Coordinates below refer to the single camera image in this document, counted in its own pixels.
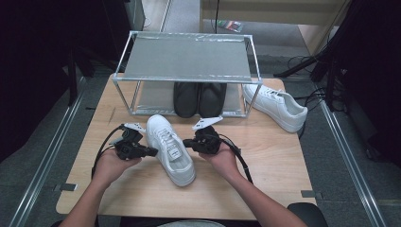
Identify person's grey lap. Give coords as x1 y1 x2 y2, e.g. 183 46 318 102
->
157 219 226 227

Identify white sneaker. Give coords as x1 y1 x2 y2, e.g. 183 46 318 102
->
146 113 197 187
242 83 309 133

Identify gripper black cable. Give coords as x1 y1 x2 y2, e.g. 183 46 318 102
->
91 124 127 179
218 133 254 184

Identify black metal stand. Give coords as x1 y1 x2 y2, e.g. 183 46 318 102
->
67 46 96 107

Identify grey tape piece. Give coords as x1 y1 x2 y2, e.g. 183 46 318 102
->
53 183 78 192
301 189 324 201

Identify metal floor rail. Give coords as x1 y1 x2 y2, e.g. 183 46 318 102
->
9 75 88 227
315 84 389 227

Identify person's right hand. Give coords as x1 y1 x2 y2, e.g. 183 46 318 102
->
198 141 242 183

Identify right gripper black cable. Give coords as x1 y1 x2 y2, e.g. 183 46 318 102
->
218 133 254 184

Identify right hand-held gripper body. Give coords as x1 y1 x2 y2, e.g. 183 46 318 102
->
188 115 224 155

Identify metal shoe rack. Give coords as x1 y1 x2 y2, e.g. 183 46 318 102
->
112 30 263 118

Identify beige wooden cabinet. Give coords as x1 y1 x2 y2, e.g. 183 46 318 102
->
200 0 351 56

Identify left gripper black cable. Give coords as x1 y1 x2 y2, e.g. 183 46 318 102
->
91 124 127 179

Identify black hanging cable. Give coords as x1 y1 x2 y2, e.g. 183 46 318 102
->
214 0 220 34

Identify colourful packet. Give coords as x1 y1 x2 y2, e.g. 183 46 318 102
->
217 19 244 33

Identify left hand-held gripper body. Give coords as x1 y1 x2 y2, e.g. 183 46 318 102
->
110 122 149 161

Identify person's left hand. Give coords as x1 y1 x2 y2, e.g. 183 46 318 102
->
93 146 143 187

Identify black tripod stand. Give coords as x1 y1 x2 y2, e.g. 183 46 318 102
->
273 0 357 112

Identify black floor cables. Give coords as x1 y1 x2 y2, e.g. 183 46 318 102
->
287 55 330 140

